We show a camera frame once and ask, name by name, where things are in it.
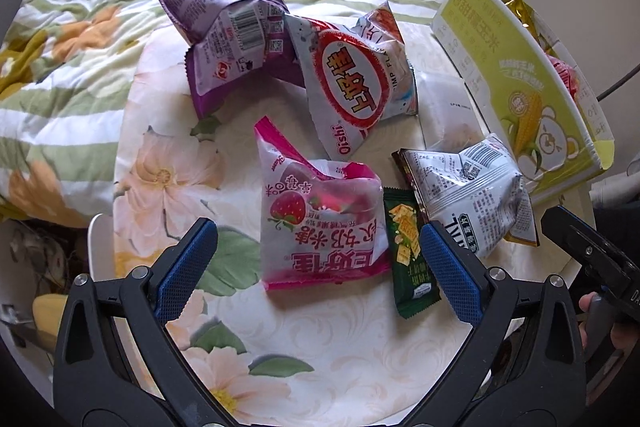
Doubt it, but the green cardboard box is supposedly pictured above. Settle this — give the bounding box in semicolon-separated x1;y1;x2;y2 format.
431;0;615;206

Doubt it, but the white grey snack packet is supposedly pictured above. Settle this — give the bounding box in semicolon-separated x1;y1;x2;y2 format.
391;133;542;261

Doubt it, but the floral tablecloth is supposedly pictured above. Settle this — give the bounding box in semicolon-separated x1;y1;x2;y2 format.
87;22;597;427

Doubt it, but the purple snack packet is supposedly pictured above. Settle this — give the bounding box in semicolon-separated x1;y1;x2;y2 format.
152;0;306;121

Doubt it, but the white red-circle snack packet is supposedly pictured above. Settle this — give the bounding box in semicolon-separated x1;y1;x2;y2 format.
284;1;420;160

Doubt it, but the yellow object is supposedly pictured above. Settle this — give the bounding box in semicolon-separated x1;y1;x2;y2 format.
32;293;69;354

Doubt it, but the floral striped blanket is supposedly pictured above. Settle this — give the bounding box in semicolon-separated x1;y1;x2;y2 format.
0;0;451;229

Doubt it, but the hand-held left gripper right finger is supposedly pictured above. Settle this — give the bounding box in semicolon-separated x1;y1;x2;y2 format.
400;222;587;427

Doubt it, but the person's right hand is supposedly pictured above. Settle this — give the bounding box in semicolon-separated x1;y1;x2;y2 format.
577;291;640;355

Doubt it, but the small green snack packet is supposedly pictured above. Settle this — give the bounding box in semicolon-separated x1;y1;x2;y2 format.
382;187;441;319

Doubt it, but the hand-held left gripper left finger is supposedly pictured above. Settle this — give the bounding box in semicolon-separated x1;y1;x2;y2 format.
52;217;236;427

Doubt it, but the gold red snack packet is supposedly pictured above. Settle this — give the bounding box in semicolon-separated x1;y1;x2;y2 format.
479;0;552;54

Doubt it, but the white rolled tube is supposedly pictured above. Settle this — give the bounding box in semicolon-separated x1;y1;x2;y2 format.
588;157;640;209

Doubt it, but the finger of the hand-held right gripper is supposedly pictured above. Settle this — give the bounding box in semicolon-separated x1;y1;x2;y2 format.
541;206;640;290

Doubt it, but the pink strawberry snack packet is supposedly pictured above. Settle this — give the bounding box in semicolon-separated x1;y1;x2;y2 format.
254;117;394;292

